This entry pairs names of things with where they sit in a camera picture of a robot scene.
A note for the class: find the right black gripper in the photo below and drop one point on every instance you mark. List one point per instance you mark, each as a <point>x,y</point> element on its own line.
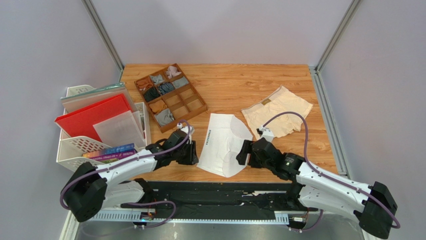
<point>246,152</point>

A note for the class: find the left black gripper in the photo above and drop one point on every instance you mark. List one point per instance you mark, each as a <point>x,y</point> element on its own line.
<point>192,158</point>

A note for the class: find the white underwear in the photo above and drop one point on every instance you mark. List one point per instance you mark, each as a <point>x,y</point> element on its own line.
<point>224,140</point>

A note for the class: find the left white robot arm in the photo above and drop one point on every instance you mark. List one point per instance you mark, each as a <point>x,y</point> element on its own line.
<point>94,188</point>

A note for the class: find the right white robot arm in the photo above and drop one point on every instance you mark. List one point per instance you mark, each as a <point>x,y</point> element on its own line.
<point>372,206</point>

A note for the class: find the grey rolled cloth lower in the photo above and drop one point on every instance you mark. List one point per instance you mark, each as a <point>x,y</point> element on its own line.
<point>164,117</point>

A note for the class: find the grey rolled cloth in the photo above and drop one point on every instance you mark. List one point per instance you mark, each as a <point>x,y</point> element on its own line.
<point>178,83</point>
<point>164,117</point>
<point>157,79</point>

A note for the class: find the orange rolled cloth lower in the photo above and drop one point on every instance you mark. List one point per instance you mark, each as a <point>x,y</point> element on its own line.
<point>158,106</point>

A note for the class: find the orange rolled cloth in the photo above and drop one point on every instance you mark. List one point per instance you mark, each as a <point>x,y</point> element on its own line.
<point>144,84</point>
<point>158,106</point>

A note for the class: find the brown compartment organizer box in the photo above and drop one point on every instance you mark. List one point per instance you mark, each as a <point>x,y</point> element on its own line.
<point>185,102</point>

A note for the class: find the beige boxer shorts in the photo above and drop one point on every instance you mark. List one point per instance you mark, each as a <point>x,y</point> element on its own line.
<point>281,100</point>

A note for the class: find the translucent white folder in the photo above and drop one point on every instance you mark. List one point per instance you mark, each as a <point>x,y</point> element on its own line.
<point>122,129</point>

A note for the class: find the black rolled cloth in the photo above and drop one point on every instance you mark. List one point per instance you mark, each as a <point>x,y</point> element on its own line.
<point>151,94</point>

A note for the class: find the striped blue rolled cloth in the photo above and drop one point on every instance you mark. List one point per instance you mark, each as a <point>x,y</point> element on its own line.
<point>165,88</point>

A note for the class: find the purple book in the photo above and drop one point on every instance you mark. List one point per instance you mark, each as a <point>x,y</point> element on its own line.
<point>112,153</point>

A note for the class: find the grey rolled cloth right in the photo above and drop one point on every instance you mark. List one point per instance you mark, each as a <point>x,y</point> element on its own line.
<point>178,83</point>

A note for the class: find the grey rolled cloth top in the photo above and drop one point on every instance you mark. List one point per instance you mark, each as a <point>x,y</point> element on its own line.
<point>157,79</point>

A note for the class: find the orange rolled cloth top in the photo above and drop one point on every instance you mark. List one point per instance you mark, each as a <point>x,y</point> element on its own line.
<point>144,84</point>

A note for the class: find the pink rolled cloth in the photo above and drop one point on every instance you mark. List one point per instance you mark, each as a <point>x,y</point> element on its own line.
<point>172,71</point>

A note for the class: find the red folder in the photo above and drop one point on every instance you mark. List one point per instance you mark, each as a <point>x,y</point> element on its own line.
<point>80,122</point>

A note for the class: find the white file rack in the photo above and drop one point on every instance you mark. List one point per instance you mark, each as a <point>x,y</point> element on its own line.
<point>71,149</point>

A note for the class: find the grey folder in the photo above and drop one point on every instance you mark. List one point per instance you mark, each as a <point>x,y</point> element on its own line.
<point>81,96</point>

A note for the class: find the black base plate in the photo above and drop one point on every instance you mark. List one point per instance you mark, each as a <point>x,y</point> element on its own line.
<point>206,195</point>

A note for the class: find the white slotted cable duct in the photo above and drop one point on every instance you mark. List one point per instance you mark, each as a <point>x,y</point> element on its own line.
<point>220,215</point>

